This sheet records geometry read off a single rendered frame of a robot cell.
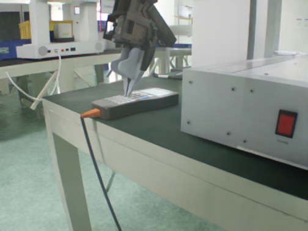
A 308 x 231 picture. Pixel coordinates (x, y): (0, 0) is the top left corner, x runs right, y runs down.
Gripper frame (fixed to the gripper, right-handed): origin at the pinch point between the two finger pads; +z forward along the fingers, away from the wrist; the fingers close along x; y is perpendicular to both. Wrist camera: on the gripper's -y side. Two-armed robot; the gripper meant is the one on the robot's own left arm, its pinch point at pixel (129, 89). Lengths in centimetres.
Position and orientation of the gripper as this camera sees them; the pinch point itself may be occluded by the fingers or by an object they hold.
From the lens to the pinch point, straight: 48.7
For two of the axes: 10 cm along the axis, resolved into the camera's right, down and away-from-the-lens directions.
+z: -1.9, 9.7, 1.5
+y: -7.1, -0.3, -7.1
